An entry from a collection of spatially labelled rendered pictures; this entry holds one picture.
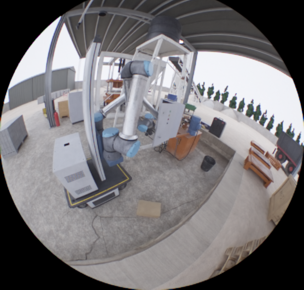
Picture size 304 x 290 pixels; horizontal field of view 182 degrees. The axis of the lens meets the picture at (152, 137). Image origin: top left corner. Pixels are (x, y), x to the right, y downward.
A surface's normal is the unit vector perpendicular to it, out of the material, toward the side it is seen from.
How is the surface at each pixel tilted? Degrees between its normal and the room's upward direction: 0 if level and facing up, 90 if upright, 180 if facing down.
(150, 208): 0
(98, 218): 0
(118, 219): 0
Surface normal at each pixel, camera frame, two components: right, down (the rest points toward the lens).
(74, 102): 0.80, 0.41
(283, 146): -0.99, -0.15
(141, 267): 0.17, -0.85
